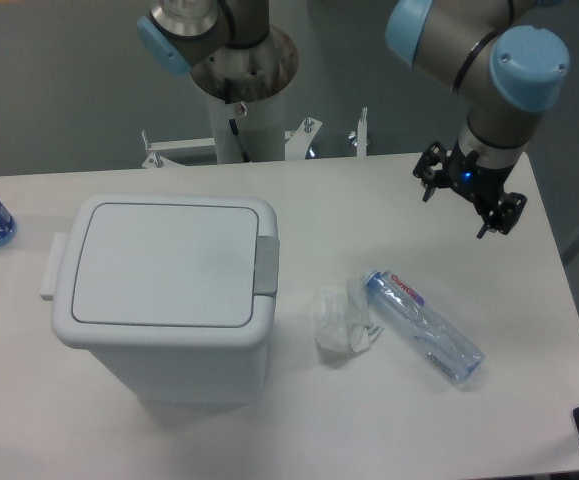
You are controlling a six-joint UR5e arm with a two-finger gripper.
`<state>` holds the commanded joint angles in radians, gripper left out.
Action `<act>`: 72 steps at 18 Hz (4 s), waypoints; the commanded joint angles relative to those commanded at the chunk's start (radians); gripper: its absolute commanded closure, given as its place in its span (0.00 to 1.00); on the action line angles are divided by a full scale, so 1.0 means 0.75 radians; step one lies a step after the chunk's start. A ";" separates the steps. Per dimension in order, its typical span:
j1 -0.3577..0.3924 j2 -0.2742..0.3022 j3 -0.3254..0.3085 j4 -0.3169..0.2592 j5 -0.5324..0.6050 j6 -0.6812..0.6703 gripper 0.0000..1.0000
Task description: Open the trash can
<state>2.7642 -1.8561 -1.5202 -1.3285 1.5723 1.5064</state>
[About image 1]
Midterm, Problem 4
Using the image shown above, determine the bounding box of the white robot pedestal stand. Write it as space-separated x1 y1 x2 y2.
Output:
140 24 373 169

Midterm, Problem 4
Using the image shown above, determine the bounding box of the clear crushed plastic bottle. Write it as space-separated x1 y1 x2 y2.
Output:
363 270 485 383

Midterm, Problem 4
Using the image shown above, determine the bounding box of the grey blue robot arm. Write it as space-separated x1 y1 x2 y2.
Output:
137 1 570 235

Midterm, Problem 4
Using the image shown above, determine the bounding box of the white lidded trash can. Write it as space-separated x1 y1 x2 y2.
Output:
51 194 280 404

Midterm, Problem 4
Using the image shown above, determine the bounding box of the crumpled white tissue paper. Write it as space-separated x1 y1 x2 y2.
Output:
311 277 384 361

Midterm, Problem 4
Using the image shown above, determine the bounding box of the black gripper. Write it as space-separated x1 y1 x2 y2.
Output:
413 139 527 239

